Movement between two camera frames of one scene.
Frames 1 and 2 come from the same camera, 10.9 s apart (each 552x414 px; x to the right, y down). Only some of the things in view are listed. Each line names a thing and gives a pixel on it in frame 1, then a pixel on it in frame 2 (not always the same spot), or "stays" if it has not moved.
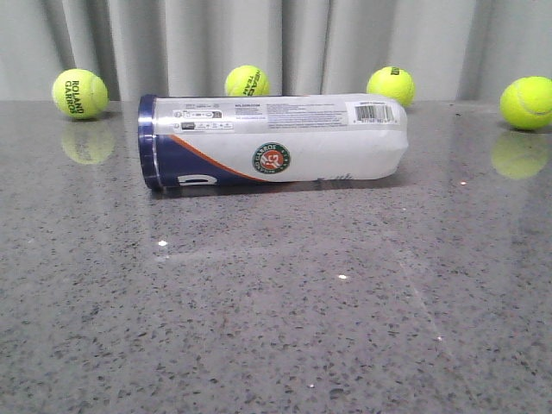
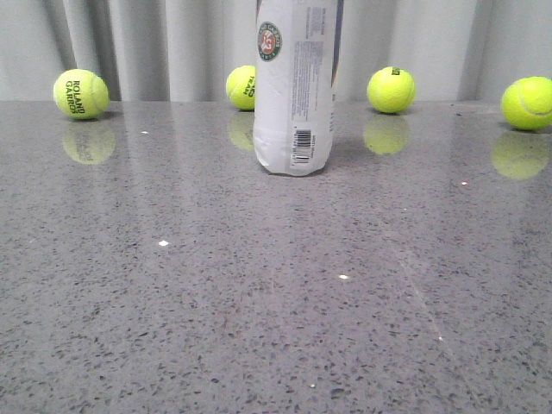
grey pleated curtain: x=451 y=49 stays
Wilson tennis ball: x=393 y=81 stays
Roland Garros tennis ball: x=80 y=94 stays
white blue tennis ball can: x=197 y=141 → x=297 y=45
